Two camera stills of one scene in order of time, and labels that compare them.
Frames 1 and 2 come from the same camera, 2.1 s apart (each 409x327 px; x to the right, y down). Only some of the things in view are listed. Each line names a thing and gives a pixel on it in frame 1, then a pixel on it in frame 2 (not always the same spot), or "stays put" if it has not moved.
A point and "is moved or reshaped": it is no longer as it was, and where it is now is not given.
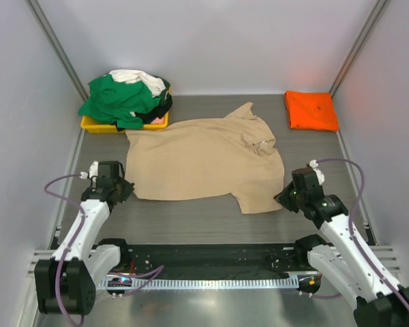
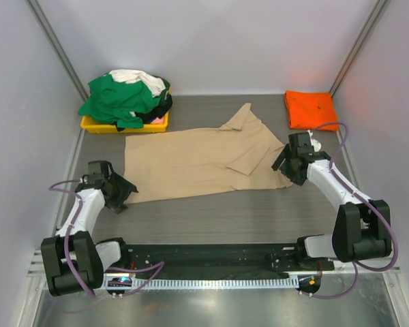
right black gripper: [282, 198] -> [295, 178]
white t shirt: [156, 84] stays put
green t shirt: [113, 101] stays put
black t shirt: [160, 110] stays put
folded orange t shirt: [311, 110] stays put
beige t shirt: [233, 155] is moved or reshaped
